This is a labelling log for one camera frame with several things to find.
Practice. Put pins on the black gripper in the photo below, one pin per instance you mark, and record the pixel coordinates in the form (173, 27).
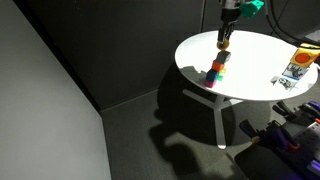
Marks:
(231, 13)

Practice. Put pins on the yellow round toy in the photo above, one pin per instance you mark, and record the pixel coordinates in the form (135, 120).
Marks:
(223, 44)

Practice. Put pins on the red block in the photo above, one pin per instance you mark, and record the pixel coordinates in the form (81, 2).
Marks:
(218, 66)

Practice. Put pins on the lime green block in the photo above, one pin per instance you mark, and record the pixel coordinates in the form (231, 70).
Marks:
(222, 70)

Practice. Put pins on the blue block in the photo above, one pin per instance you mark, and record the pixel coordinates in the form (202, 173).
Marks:
(212, 75)

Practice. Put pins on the dark green block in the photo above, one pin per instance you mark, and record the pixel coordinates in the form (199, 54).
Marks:
(221, 78)

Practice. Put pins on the magenta block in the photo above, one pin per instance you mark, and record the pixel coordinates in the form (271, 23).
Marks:
(208, 83)

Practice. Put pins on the small black white toy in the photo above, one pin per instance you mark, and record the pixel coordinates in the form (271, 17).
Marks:
(285, 82)

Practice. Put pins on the white table base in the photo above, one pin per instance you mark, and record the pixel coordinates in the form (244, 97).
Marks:
(218, 110)

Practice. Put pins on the white blue soft cube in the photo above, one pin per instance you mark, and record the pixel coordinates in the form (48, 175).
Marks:
(295, 71)

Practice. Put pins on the colourful box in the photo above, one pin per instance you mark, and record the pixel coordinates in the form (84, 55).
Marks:
(304, 55)

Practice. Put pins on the purple black clamp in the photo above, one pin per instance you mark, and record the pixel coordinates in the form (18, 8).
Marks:
(270, 135)
(296, 111)

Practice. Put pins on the metal plate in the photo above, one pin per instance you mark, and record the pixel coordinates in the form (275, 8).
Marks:
(263, 165)

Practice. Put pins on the black perforated board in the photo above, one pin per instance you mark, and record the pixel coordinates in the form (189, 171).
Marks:
(308, 146)

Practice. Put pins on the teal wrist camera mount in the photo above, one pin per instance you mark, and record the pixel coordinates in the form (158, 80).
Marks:
(251, 7)

